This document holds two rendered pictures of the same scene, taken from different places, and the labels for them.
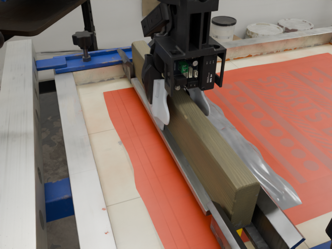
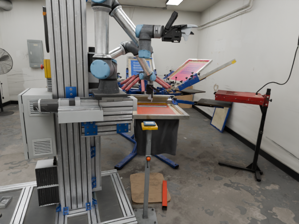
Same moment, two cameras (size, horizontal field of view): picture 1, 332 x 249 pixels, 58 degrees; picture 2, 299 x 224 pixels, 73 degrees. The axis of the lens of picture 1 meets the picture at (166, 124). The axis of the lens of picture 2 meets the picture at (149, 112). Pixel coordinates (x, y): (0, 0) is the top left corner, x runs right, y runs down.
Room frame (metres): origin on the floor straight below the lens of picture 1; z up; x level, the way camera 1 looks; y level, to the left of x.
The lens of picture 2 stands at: (0.90, -2.41, 1.49)
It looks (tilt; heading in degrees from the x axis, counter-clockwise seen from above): 14 degrees down; 102
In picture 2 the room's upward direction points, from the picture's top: 3 degrees clockwise
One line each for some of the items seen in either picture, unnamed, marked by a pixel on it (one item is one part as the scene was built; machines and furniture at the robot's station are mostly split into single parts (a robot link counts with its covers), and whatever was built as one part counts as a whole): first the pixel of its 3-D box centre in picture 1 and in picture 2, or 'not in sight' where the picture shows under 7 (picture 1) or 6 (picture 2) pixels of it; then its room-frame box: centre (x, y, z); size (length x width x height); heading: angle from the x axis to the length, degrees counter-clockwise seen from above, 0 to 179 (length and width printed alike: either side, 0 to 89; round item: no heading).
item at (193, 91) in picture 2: not in sight; (174, 94); (0.54, 1.28, 0.91); 1.34 x 0.40 x 0.08; 50
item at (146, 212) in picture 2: not in sight; (147, 173); (0.55, -0.79, 0.48); 0.22 x 0.22 x 0.96; 20
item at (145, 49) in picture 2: not in sight; (145, 49); (0.58, -1.15, 1.55); 0.11 x 0.08 x 0.11; 98
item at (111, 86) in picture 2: not in sight; (108, 84); (0.30, -1.07, 1.31); 0.15 x 0.15 x 0.10
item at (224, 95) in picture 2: not in sight; (239, 97); (1.51, 0.52, 1.06); 0.61 x 0.46 x 0.12; 170
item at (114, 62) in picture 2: not in sight; (108, 68); (0.30, -1.08, 1.42); 0.13 x 0.12 x 0.14; 98
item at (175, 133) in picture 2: not in sight; (156, 136); (0.57, -0.49, 0.74); 0.45 x 0.03 x 0.43; 20
